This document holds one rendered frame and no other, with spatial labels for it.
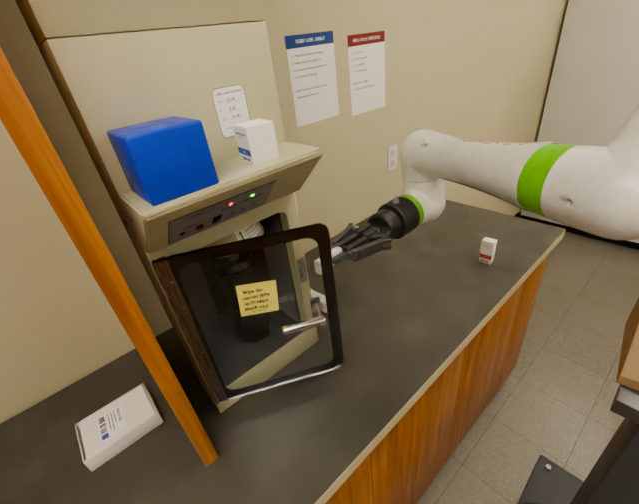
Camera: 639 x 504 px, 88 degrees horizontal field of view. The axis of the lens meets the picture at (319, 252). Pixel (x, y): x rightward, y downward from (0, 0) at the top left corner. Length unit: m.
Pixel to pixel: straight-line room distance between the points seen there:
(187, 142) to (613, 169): 0.56
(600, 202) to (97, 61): 0.68
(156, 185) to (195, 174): 0.05
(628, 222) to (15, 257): 1.17
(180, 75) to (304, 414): 0.73
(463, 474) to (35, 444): 1.56
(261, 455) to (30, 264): 0.71
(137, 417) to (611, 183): 1.00
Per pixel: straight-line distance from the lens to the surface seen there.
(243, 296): 0.66
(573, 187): 0.59
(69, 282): 1.10
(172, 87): 0.61
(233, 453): 0.87
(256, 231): 0.75
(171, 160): 0.49
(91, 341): 1.20
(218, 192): 0.52
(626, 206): 0.57
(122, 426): 0.97
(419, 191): 0.87
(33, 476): 1.08
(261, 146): 0.58
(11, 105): 0.48
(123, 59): 0.59
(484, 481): 1.88
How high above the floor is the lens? 1.67
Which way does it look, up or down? 32 degrees down
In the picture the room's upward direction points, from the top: 8 degrees counter-clockwise
